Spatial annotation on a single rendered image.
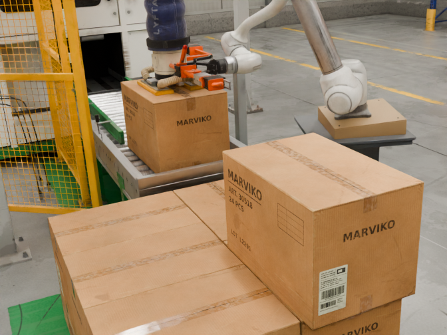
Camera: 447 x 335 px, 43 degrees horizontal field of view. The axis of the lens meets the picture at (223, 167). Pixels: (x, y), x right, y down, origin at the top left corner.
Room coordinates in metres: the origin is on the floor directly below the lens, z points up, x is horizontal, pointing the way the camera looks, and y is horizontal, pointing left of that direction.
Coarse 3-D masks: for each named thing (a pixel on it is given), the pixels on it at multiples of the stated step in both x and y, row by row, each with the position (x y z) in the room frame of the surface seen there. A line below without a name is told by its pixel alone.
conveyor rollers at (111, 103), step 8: (88, 96) 4.69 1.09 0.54; (96, 96) 4.64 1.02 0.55; (104, 96) 4.65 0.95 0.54; (112, 96) 4.67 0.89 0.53; (120, 96) 4.61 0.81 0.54; (96, 104) 4.37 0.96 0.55; (104, 104) 4.38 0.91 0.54; (112, 104) 4.40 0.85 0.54; (120, 104) 4.34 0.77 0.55; (104, 112) 4.11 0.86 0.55; (112, 112) 4.13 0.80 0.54; (120, 112) 4.15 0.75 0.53; (112, 120) 3.94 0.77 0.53; (120, 120) 3.88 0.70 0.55; (104, 128) 3.74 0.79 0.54; (112, 136) 3.50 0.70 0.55; (128, 152) 3.17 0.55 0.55; (136, 160) 3.08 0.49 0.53; (136, 168) 2.90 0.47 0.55; (144, 168) 2.91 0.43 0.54
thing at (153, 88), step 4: (140, 80) 3.16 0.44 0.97; (144, 80) 3.14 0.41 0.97; (140, 84) 3.11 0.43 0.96; (144, 84) 3.06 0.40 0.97; (148, 84) 3.03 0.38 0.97; (152, 84) 3.03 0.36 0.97; (156, 84) 2.97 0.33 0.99; (148, 88) 2.98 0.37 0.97; (152, 88) 2.96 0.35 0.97; (156, 88) 2.93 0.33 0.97; (164, 88) 2.92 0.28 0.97; (168, 88) 2.92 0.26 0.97; (152, 92) 2.91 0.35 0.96; (156, 92) 2.87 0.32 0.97; (160, 92) 2.88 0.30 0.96; (164, 92) 2.89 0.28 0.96; (168, 92) 2.89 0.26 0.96; (172, 92) 2.90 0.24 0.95
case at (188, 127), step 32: (128, 96) 3.13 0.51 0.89; (160, 96) 2.85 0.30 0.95; (192, 96) 2.81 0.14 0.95; (224, 96) 2.87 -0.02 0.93; (128, 128) 3.20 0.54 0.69; (160, 128) 2.72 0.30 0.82; (192, 128) 2.79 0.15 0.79; (224, 128) 2.87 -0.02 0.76; (160, 160) 2.72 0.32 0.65; (192, 160) 2.79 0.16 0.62
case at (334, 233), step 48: (288, 144) 2.00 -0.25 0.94; (336, 144) 1.97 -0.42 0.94; (240, 192) 1.84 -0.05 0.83; (288, 192) 1.56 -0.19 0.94; (336, 192) 1.54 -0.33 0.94; (384, 192) 1.53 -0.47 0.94; (240, 240) 1.86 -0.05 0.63; (288, 240) 1.55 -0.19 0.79; (336, 240) 1.46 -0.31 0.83; (384, 240) 1.53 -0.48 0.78; (288, 288) 1.55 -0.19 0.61; (336, 288) 1.46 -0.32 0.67; (384, 288) 1.53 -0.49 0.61
